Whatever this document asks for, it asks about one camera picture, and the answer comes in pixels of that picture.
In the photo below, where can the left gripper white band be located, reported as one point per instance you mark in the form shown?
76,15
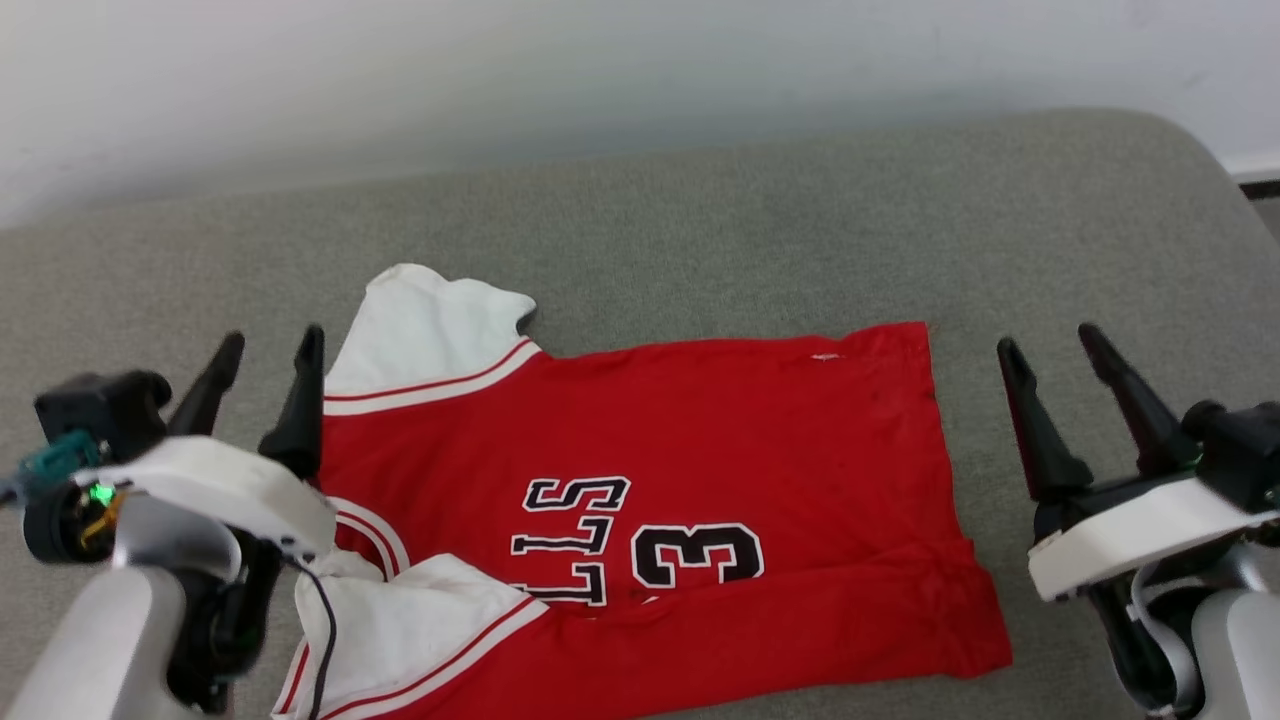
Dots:
220,480

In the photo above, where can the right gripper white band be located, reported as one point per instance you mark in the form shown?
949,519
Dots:
1130,535

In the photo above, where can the red and white basketball jersey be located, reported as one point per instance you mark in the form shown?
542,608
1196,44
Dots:
700,430

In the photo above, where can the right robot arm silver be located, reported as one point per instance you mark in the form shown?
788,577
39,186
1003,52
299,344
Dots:
1240,640

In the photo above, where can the grey fabric sofa seat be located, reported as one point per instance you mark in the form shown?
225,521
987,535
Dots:
700,230

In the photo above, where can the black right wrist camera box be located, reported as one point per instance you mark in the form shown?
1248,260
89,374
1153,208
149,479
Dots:
1240,450

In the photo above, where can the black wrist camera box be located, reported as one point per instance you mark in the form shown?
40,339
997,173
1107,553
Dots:
100,410
1240,450

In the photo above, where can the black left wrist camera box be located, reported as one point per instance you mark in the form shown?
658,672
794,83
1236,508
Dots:
100,410

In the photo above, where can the dark wall baseboard strip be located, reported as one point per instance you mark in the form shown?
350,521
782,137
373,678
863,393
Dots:
1262,188

